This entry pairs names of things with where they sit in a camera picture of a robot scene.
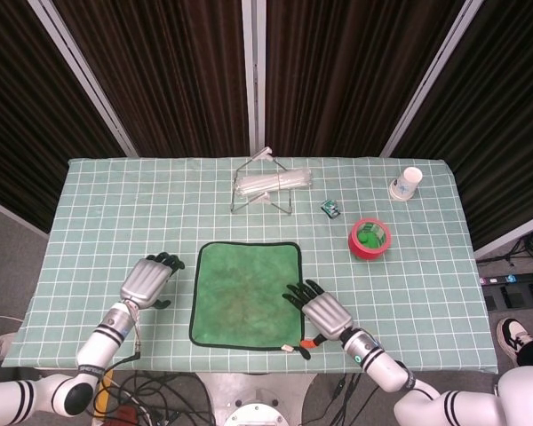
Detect tangled cables under table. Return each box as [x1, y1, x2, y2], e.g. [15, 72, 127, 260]
[95, 370, 214, 426]

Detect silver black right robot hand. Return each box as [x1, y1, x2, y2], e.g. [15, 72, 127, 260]
[282, 279, 354, 360]

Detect metal wire stand white clips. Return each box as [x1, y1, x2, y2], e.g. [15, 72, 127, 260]
[230, 147, 294, 215]

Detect power strip with numbered switches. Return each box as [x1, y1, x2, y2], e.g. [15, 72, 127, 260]
[478, 269, 533, 286]

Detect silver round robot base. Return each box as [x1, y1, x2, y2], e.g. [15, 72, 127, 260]
[194, 371, 321, 426]

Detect white partition post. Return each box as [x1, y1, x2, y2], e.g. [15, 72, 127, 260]
[242, 0, 267, 157]
[380, 0, 485, 157]
[28, 0, 139, 157]

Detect yellow object on floor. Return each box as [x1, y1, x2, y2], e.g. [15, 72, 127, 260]
[92, 375, 115, 421]

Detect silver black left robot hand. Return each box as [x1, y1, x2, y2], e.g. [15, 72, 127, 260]
[119, 251, 187, 311]

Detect green checked tablecloth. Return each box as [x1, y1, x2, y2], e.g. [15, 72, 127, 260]
[0, 157, 499, 374]

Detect clear plastic cup sleeve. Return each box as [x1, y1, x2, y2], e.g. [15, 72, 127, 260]
[235, 167, 314, 196]

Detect black and white sneaker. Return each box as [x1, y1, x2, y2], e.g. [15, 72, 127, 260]
[496, 317, 533, 369]

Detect white partition base rail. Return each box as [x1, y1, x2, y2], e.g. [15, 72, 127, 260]
[473, 208, 533, 261]
[0, 193, 50, 239]

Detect black foot pedal unit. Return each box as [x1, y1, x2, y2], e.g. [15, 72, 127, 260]
[483, 281, 533, 312]

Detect red tape roll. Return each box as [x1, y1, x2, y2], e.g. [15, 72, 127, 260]
[347, 217, 391, 262]

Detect red object on floor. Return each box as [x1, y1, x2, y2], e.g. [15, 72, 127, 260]
[110, 406, 139, 426]

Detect white flower-print paper cup stack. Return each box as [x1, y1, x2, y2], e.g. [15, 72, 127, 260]
[387, 166, 424, 202]

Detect left wrist cable with plug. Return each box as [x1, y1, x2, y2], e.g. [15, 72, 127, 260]
[108, 305, 144, 372]

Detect green cloth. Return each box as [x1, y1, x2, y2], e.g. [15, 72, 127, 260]
[188, 241, 306, 354]

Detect green plastic block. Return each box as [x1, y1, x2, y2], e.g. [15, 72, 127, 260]
[357, 229, 381, 249]

